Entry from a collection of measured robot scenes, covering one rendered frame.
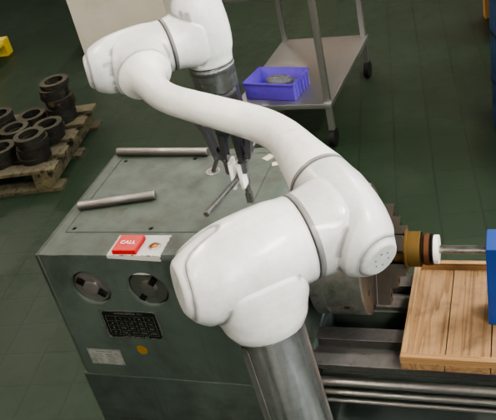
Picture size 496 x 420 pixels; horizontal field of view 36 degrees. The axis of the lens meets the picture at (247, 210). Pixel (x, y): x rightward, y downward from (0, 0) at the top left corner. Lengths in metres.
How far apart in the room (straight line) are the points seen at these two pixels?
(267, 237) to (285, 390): 0.24
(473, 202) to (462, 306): 1.96
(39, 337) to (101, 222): 1.91
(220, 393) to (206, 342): 0.17
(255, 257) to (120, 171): 1.10
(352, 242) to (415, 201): 2.90
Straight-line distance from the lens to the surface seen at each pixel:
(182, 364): 1.91
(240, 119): 1.27
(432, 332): 1.91
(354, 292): 1.74
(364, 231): 1.05
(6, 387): 3.56
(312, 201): 1.06
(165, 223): 1.79
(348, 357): 1.90
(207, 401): 1.99
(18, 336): 3.81
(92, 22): 6.70
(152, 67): 1.40
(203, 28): 1.47
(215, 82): 1.51
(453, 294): 2.01
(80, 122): 5.31
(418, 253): 1.80
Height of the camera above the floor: 2.20
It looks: 32 degrees down
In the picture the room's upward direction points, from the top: 14 degrees counter-clockwise
